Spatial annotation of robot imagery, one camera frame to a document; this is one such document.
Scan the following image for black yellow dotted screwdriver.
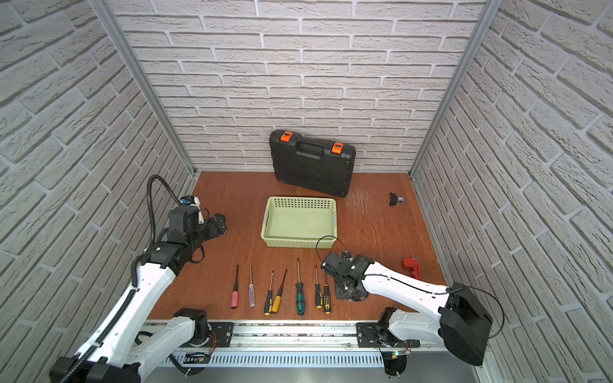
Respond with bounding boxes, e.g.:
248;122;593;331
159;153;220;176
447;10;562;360
322;275;331;314

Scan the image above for black yellow Phillips screwdriver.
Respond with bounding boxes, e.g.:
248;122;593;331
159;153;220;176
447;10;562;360
314;266;323;309

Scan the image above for pink handled screwdriver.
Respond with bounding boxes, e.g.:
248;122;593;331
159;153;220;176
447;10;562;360
231;265;239;310

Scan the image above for clear red handled screwdriver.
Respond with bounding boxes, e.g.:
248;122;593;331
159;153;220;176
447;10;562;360
248;267;255;307

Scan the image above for orange handled black screwdriver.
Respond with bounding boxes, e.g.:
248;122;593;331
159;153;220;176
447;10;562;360
271;271;287;314

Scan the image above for black yellow flathead screwdriver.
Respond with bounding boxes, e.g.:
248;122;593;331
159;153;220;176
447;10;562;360
263;272;274;316

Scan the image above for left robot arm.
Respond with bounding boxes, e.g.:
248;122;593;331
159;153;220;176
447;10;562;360
49;175;228;382

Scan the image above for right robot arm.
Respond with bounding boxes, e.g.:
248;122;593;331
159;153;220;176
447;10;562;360
322;252;493;366

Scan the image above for green black Phillips screwdriver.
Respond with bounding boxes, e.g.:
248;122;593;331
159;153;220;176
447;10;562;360
295;259;306;316

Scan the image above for light green perforated bin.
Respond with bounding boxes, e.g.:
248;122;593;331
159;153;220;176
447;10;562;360
261;196;338;249

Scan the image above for small black clamp object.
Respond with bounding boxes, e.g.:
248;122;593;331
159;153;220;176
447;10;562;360
389;192;405;206

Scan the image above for black plastic tool case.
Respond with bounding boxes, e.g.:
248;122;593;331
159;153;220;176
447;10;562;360
269;129;356;197

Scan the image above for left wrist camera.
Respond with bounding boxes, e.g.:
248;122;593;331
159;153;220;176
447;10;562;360
180;196;201;212

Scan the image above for red handled wrench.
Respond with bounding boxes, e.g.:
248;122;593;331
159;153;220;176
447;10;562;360
402;257;421;280

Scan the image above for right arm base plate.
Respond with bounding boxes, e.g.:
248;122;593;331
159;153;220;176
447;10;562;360
355;322;421;349

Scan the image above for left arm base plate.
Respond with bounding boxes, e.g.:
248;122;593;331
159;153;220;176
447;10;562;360
181;322;234;349

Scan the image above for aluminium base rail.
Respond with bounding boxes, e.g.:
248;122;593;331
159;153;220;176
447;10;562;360
90;318;499;383

